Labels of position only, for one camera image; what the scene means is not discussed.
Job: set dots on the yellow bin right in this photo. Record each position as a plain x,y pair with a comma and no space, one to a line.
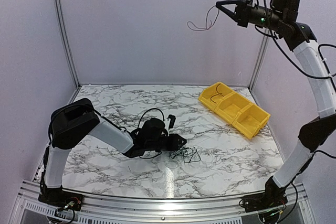
250,120

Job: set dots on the yellow bin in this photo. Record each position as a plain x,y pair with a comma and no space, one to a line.
229,107
211,96
250,120

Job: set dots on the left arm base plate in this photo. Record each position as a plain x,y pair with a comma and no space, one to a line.
61,200

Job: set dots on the yellow bin left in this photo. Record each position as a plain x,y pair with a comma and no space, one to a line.
211,96

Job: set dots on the aluminium front rail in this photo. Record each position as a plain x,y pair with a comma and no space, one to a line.
113,209

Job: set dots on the left aluminium frame post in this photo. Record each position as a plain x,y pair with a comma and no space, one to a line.
66,43

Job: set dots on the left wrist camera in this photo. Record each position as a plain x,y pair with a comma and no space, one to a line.
171,118

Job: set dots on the aluminium frame post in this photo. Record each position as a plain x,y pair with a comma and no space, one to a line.
259,63
66,43

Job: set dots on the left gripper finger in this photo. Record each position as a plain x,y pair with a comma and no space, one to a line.
181,140
182,148

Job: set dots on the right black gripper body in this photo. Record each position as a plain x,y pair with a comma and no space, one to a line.
243,20

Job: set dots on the yellow bin middle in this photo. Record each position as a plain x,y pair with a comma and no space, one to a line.
229,107

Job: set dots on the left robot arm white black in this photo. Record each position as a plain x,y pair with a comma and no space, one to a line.
70,124

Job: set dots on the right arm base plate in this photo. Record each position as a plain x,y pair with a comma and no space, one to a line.
258,202

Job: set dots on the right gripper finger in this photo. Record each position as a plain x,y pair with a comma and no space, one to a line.
228,12
229,2

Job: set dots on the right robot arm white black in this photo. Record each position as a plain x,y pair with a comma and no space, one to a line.
280,16

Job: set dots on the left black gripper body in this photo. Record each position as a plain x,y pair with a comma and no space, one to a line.
171,146

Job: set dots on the right aluminium frame post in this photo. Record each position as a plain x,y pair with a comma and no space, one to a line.
259,63

